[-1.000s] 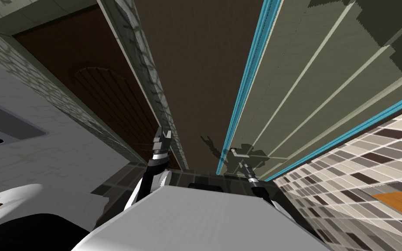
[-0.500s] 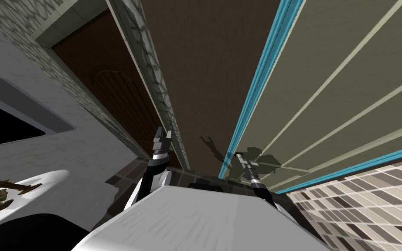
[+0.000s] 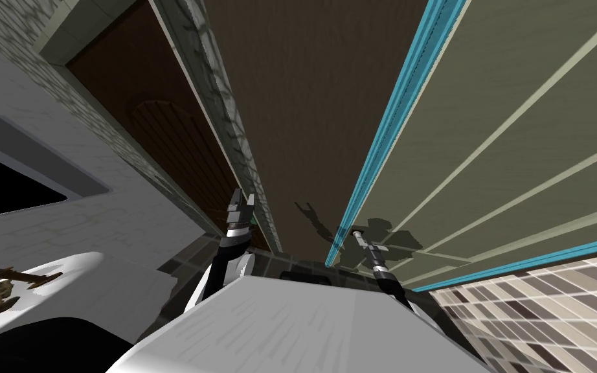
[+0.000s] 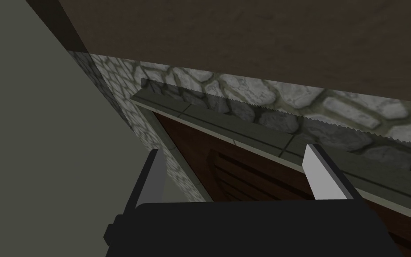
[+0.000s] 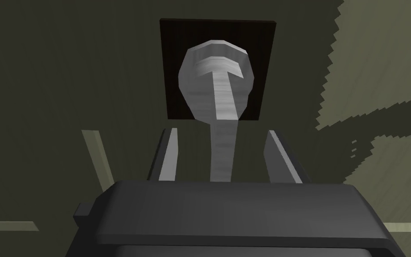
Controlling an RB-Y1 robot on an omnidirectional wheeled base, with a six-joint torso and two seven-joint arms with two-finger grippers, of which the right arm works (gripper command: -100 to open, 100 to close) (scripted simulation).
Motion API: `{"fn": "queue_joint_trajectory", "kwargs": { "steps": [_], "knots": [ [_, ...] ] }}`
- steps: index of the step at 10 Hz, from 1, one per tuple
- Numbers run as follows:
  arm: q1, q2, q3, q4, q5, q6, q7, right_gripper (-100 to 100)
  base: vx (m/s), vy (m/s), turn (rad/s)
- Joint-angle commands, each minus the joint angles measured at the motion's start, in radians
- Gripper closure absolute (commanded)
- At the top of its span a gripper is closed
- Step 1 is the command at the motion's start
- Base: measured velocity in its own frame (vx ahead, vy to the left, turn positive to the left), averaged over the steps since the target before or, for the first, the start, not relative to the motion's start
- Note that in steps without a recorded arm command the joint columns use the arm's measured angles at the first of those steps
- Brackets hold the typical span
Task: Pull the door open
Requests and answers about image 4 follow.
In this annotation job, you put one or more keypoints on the dark brown wooden door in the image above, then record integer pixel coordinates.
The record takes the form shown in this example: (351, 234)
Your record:
(248, 171)

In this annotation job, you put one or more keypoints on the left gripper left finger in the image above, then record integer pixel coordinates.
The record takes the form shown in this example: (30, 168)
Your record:
(152, 182)

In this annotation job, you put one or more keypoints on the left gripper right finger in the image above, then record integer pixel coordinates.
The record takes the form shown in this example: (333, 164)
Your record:
(328, 178)

